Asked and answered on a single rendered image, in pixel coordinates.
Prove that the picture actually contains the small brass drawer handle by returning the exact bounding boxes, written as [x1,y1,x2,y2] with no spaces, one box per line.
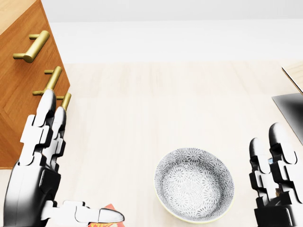
[55,92,72,112]

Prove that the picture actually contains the red printed food box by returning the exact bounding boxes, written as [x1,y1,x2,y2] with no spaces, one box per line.
[88,203,125,227]

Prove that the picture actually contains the flat dark stove plate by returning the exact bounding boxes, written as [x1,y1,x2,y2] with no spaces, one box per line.
[271,93,303,138]

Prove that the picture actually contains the wooden drawer with brass handle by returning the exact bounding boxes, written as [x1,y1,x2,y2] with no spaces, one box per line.
[0,0,62,112]

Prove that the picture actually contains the medium brass drawer handle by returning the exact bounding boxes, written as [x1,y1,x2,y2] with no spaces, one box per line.
[32,66,63,96]

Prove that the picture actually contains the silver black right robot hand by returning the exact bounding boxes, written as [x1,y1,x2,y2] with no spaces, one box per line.
[249,122,303,227]

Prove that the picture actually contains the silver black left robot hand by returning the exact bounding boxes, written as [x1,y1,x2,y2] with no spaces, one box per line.
[3,89,125,227]

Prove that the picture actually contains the wooden cabinet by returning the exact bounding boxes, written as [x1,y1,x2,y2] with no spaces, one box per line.
[0,0,71,170]

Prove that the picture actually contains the pale wooden board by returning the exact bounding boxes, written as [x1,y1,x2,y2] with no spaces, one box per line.
[281,61,303,96]

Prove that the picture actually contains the grey floral patterned bowl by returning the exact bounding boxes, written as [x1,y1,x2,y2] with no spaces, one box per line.
[154,148,236,225]

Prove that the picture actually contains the large brass drawer handle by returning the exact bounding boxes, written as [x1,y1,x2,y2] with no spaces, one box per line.
[12,30,51,63]

